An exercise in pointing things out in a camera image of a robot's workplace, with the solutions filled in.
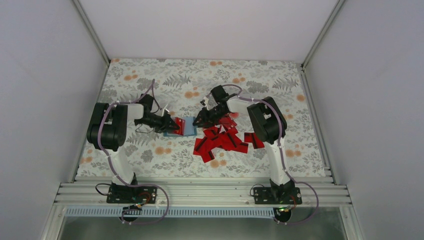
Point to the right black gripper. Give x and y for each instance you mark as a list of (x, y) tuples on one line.
[(205, 119)]

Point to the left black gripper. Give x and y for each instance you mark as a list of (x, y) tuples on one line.
[(165, 125)]

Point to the teal card holder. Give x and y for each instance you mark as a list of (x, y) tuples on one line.
[(186, 127)]

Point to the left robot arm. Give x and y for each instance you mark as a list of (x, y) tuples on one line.
[(107, 132)]

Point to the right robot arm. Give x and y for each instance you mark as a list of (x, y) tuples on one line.
[(269, 125)]

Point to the pile of red cards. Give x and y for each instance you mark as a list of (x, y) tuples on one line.
[(222, 136)]

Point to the red card front bottom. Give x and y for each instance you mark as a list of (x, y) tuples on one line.
[(207, 156)]

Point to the red card far right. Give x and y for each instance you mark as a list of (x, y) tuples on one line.
[(251, 138)]

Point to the floral table mat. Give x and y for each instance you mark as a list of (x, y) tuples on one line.
[(182, 83)]

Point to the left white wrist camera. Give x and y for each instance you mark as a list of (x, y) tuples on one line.
[(164, 110)]

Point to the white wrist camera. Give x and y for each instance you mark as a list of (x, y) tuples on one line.
[(205, 103), (164, 110)]

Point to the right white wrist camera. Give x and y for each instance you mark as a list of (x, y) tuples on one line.
[(205, 103)]

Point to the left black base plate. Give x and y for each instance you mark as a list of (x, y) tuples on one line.
[(120, 194)]

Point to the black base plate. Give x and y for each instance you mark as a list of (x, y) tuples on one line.
[(120, 194), (264, 196)]

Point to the grey slotted cable duct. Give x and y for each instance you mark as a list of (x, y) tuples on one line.
[(172, 212)]

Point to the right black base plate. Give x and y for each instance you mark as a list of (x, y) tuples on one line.
[(264, 196)]

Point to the aluminium rail frame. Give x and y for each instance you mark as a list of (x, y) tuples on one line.
[(207, 191)]

